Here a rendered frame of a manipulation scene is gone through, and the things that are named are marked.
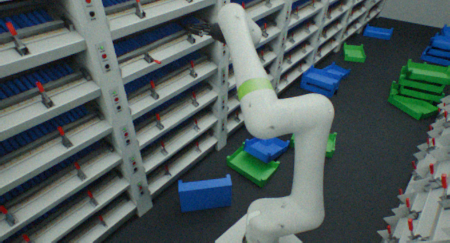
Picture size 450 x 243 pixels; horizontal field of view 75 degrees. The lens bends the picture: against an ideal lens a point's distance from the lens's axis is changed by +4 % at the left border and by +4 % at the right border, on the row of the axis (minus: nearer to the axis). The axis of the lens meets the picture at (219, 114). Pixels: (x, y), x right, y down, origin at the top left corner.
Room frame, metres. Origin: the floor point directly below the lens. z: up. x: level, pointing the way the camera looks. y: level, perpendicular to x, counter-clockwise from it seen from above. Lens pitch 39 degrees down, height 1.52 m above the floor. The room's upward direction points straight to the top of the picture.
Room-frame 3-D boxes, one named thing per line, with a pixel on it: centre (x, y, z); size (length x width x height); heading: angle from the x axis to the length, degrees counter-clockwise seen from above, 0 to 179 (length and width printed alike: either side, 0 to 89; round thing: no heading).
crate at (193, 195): (1.03, 0.08, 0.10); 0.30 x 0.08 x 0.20; 99
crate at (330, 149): (1.56, -0.70, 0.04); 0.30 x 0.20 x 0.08; 68
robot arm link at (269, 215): (0.59, -0.18, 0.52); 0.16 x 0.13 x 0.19; 104
